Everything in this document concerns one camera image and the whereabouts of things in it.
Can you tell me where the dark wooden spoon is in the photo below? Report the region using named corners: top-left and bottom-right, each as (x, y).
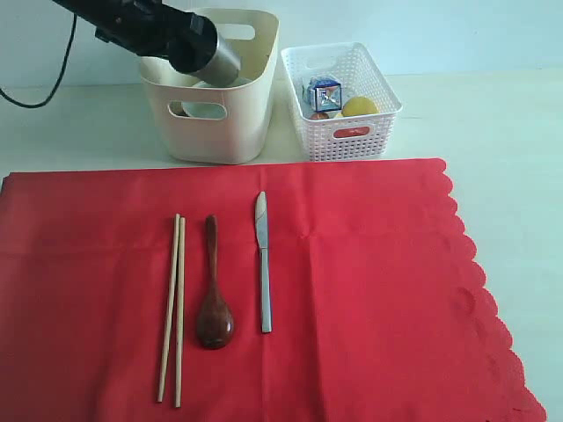
top-left (196, 215), bottom-right (234, 350)

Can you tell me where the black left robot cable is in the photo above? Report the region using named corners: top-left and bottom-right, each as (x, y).
top-left (0, 12), bottom-right (78, 108)

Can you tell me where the cream plastic storage bin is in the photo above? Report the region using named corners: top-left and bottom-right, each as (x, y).
top-left (139, 8), bottom-right (280, 164)

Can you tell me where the orange fried chicken piece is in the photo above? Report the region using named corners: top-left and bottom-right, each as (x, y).
top-left (310, 112), bottom-right (330, 120)

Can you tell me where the wooden chopstick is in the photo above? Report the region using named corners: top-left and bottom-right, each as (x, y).
top-left (157, 214), bottom-right (180, 403)
top-left (175, 217), bottom-right (186, 408)

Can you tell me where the blue white milk carton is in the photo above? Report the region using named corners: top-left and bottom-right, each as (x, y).
top-left (302, 76), bottom-right (342, 113)

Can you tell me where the red toy sausage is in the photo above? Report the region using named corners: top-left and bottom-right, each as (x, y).
top-left (333, 127), bottom-right (370, 139)

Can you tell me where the brown wooden plate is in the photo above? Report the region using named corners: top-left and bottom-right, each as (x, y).
top-left (169, 101), bottom-right (186, 116)

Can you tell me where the white ceramic bowl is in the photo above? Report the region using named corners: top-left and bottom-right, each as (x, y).
top-left (181, 77), bottom-right (252, 120)

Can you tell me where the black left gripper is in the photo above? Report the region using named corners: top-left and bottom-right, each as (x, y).
top-left (55, 0), bottom-right (193, 57)

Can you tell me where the stainless steel cup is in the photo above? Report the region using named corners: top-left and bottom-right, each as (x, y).
top-left (167, 12), bottom-right (242, 87)

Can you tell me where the silver table knife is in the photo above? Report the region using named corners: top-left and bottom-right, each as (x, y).
top-left (255, 191), bottom-right (273, 333)

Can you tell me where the yellow lemon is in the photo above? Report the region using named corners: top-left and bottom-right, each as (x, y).
top-left (341, 96), bottom-right (379, 117)

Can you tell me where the red tablecloth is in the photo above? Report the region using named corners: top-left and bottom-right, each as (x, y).
top-left (1, 158), bottom-right (546, 421)

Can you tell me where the white perforated plastic basket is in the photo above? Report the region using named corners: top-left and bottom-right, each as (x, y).
top-left (281, 42), bottom-right (402, 161)

